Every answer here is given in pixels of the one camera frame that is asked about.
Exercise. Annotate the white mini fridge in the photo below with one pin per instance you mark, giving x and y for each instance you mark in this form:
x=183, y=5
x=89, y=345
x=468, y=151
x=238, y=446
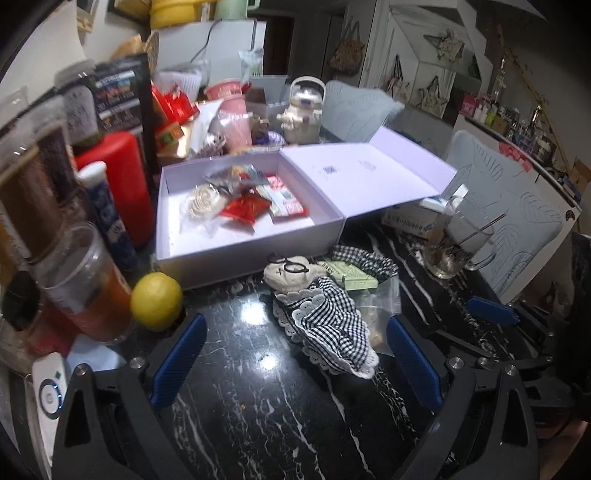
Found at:
x=231, y=46

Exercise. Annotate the white paper sheet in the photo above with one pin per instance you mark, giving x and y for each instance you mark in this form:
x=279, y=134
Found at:
x=184, y=83

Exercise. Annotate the white blue carton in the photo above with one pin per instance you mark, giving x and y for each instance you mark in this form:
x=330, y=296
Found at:
x=406, y=221

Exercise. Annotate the blue tablet tube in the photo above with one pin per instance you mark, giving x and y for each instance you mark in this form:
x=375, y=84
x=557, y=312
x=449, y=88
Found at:
x=108, y=217

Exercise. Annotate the red gold candy packet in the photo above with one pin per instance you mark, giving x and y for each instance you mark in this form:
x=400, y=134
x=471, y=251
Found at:
x=244, y=207

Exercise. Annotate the red gift packet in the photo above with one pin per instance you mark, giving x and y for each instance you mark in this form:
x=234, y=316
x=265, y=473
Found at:
x=175, y=104

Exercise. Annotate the chair with light quilted cover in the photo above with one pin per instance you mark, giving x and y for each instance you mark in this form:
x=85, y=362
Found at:
x=508, y=194
x=355, y=110

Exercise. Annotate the black white gingham cloth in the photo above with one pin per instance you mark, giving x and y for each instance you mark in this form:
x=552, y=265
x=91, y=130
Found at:
x=374, y=263

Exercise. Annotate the green electric kettle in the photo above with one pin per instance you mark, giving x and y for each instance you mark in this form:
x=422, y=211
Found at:
x=235, y=8

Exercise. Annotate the red canister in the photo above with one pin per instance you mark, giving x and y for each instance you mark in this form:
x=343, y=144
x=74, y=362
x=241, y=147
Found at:
x=124, y=184

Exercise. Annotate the red white snack packet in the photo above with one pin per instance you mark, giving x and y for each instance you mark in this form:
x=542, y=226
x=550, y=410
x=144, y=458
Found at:
x=284, y=198

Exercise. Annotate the printed canvas tote bag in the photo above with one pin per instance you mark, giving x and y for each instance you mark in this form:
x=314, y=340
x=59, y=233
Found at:
x=397, y=83
x=434, y=99

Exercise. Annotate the grey open carton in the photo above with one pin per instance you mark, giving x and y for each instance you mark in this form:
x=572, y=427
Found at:
x=272, y=92

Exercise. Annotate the black product box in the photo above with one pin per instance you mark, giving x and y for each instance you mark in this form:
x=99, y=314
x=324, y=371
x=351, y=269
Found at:
x=120, y=97

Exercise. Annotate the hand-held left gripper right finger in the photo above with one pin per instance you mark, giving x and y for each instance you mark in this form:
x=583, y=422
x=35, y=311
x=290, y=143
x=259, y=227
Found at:
x=413, y=364

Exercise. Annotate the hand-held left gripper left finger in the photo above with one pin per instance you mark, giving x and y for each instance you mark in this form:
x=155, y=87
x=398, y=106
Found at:
x=178, y=360

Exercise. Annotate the clear snack bag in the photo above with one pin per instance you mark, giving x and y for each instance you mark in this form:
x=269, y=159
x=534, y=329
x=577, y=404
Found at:
x=231, y=175

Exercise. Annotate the clear zip bag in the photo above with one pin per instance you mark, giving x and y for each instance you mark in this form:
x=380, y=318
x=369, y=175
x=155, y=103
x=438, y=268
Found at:
x=376, y=309

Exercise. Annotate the pink cup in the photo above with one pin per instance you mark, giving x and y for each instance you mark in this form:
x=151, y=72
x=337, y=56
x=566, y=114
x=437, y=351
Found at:
x=226, y=90

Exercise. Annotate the cream bear-shaped bottle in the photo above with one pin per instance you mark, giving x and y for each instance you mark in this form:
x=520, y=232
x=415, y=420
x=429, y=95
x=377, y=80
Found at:
x=302, y=115

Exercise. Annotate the glass mug with cartoon print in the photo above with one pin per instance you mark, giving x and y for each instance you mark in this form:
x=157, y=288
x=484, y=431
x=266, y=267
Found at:
x=443, y=258

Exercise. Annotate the gold framed picture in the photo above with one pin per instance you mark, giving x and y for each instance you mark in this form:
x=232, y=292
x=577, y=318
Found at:
x=134, y=9

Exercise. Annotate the star-shaped hanging bag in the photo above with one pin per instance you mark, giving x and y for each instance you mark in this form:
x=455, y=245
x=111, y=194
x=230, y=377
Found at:
x=447, y=46

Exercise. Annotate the beige doll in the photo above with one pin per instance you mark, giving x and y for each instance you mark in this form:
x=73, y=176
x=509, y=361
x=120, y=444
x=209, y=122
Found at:
x=323, y=323

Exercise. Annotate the brown hanging bag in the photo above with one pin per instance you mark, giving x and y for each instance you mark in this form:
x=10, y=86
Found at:
x=346, y=53

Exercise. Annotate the row of bottles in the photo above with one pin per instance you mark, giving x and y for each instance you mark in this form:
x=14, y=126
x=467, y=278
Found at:
x=521, y=129

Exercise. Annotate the lavender gift box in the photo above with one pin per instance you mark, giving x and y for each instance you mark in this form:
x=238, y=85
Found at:
x=194, y=263

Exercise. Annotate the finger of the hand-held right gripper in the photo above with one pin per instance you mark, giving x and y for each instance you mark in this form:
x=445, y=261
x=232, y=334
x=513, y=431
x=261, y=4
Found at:
x=489, y=310
x=466, y=346

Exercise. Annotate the large clear jar orange contents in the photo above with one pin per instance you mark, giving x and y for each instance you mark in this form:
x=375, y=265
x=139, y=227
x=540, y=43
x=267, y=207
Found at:
x=92, y=300

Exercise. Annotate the green white pouch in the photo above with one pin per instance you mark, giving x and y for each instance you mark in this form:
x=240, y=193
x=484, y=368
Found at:
x=251, y=62

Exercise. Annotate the yellow lemon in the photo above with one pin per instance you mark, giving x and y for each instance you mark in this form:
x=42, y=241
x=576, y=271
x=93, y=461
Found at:
x=157, y=300

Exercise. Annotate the jar of brown powder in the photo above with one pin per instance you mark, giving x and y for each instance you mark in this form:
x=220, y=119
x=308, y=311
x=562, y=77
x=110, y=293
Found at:
x=37, y=198

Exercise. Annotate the white device with round button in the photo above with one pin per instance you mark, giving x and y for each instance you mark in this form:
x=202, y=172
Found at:
x=48, y=392

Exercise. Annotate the pink ribbed tumbler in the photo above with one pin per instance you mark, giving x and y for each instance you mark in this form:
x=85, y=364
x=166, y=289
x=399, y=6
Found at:
x=235, y=122

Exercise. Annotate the purple candy wrapper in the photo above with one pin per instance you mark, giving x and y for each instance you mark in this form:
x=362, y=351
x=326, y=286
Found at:
x=270, y=137

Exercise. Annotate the light blue box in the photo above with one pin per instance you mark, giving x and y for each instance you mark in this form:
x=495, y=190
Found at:
x=92, y=350

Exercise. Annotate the dark jar with white label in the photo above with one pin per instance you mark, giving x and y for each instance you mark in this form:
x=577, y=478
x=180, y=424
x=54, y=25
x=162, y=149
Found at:
x=81, y=110

